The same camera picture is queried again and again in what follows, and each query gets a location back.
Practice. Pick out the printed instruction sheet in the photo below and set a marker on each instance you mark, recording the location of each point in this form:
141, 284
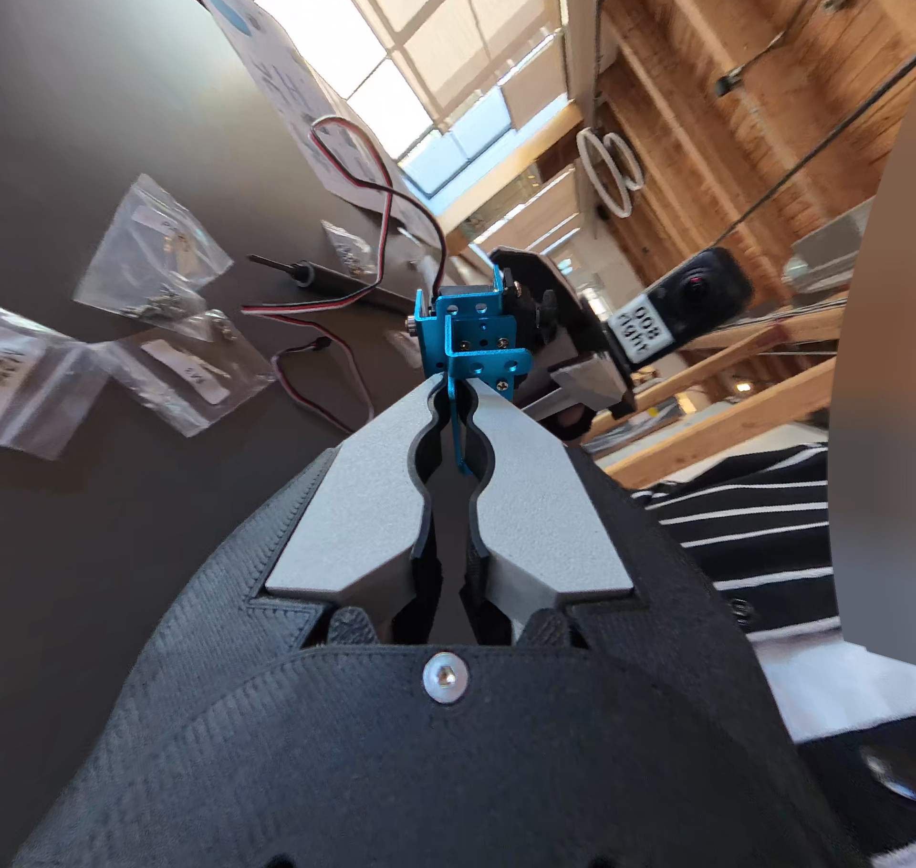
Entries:
286, 73

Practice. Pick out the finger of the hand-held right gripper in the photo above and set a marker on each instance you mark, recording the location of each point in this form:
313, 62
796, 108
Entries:
583, 381

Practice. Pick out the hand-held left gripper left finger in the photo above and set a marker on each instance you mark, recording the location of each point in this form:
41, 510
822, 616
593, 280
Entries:
343, 517

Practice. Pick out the black white striped garment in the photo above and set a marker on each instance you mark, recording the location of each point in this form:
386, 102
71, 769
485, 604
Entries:
758, 524

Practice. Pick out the dark desk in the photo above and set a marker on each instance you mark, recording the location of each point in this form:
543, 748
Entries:
143, 560

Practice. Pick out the blue bracket servo assembly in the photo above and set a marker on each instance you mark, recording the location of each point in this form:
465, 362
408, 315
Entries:
436, 345

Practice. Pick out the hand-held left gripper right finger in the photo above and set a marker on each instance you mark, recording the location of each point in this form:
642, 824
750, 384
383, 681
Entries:
551, 524

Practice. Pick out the clear plastic screw bag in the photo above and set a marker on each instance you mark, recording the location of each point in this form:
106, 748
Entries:
186, 374
347, 249
150, 238
36, 388

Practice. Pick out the wooden beam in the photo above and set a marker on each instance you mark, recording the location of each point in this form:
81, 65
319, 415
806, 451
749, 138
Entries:
723, 424

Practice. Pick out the black screwdriver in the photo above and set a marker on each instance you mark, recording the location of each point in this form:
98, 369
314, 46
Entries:
350, 285

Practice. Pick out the black hanging spotlight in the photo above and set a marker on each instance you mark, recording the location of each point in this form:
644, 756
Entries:
733, 83

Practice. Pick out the large window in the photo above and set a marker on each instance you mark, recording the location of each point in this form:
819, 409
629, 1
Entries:
401, 38

